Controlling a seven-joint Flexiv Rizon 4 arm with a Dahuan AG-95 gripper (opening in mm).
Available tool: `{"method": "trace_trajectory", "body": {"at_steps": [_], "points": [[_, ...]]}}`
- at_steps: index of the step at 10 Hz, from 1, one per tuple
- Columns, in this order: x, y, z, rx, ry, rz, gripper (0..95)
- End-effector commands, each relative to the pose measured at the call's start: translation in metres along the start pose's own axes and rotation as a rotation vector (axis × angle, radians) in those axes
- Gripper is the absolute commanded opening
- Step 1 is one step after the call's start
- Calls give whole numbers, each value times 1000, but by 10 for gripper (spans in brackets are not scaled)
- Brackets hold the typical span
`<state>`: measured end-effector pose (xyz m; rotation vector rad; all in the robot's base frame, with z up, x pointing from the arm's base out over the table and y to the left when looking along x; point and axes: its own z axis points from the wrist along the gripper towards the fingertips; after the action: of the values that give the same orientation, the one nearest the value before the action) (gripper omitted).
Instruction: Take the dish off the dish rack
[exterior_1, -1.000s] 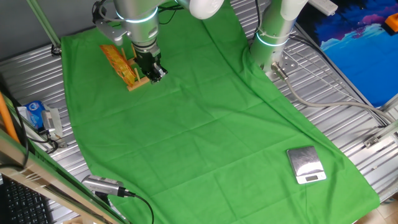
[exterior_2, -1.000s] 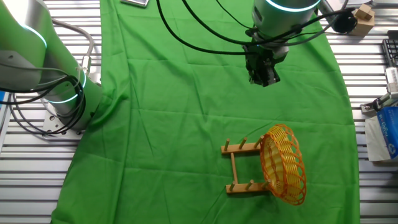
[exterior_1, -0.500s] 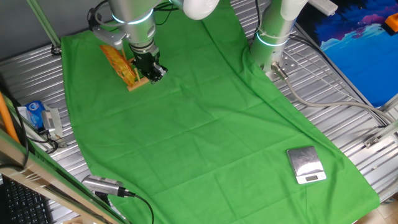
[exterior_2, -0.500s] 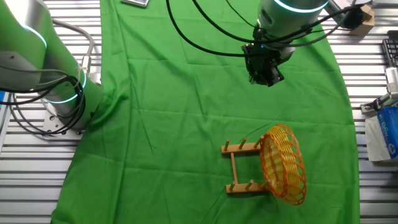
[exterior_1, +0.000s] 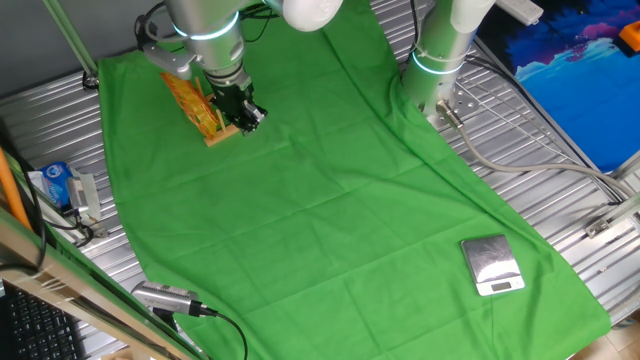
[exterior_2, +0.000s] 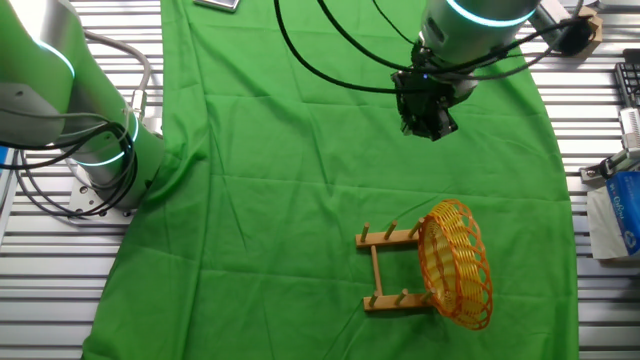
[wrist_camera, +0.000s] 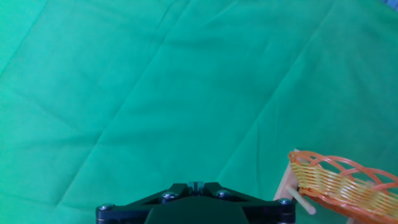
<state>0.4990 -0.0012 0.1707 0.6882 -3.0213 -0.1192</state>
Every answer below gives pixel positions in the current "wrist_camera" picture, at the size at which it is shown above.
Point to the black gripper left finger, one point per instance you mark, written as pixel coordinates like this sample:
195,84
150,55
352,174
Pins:
124,211

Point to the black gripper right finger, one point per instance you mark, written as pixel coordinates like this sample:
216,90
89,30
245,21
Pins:
270,211

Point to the wooden dish rack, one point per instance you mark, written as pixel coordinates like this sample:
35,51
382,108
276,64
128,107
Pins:
284,188

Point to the orange woven plastic dish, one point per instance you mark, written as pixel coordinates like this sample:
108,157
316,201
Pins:
342,189

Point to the green cloth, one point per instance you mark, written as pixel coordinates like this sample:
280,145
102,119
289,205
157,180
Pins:
155,93

